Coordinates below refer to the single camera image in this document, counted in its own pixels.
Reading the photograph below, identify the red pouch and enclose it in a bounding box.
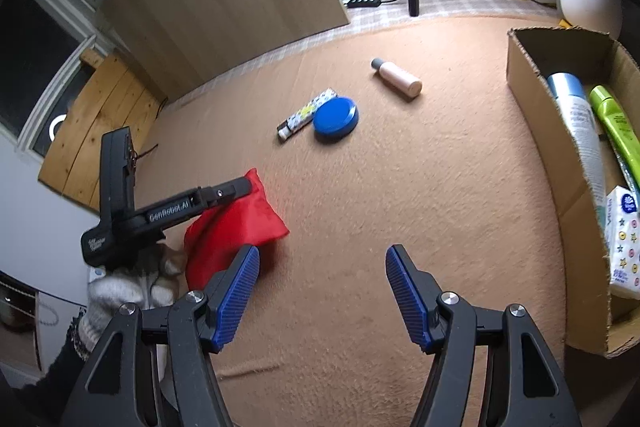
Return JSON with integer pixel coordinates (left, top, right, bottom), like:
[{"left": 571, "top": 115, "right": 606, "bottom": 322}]
[{"left": 184, "top": 167, "right": 291, "bottom": 294}]

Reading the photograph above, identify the white bottle with blue cap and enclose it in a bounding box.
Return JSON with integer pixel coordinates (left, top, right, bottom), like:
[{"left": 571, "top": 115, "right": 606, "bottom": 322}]
[{"left": 546, "top": 73, "right": 609, "bottom": 228}]

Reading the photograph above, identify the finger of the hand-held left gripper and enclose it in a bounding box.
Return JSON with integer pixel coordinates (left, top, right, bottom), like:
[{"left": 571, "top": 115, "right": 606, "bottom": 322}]
[{"left": 199, "top": 177, "right": 256, "bottom": 209}]

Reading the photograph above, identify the green tube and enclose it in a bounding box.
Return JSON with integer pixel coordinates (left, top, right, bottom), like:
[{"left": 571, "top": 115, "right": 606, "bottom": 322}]
[{"left": 588, "top": 85, "right": 640, "bottom": 172}]

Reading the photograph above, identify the wooden plank panel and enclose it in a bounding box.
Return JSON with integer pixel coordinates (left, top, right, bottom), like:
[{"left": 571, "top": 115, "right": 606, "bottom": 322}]
[{"left": 37, "top": 48, "right": 164, "bottom": 212}]

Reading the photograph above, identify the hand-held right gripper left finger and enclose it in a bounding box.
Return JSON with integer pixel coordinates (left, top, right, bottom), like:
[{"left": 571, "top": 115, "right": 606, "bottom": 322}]
[{"left": 60, "top": 244, "right": 261, "bottom": 427}]

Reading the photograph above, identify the person's left hand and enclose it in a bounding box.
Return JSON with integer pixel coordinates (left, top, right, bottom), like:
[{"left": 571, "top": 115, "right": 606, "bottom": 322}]
[{"left": 80, "top": 241, "right": 188, "bottom": 355}]

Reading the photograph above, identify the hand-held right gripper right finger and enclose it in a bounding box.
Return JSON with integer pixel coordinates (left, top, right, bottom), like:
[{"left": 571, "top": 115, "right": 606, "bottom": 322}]
[{"left": 385, "top": 244, "right": 584, "bottom": 427}]

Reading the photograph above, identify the white tissue pack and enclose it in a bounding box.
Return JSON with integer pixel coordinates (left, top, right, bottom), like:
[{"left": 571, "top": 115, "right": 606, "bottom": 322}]
[{"left": 602, "top": 185, "right": 640, "bottom": 300}]

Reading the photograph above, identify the person's left forearm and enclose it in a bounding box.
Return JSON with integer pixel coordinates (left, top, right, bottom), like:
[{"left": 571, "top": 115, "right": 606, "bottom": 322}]
[{"left": 15, "top": 312, "right": 93, "bottom": 408}]

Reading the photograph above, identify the blue round lid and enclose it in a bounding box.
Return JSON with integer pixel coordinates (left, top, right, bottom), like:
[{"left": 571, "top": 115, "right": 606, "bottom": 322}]
[{"left": 312, "top": 97, "right": 360, "bottom": 139}]

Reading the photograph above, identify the beige cosmetic bottle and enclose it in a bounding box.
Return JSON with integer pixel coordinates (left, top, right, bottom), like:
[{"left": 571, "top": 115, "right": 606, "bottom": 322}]
[{"left": 371, "top": 57, "right": 424, "bottom": 98}]

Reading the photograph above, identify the cardboard box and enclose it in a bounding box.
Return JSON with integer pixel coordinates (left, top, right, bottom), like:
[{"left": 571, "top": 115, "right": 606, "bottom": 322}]
[{"left": 506, "top": 26, "right": 640, "bottom": 359}]

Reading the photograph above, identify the white window frame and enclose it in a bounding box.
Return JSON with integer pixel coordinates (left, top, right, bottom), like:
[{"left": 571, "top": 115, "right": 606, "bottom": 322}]
[{"left": 14, "top": 0, "right": 121, "bottom": 158}]

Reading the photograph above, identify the small patterned tube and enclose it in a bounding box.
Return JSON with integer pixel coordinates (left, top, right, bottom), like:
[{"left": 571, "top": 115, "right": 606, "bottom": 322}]
[{"left": 277, "top": 88, "right": 337, "bottom": 142}]

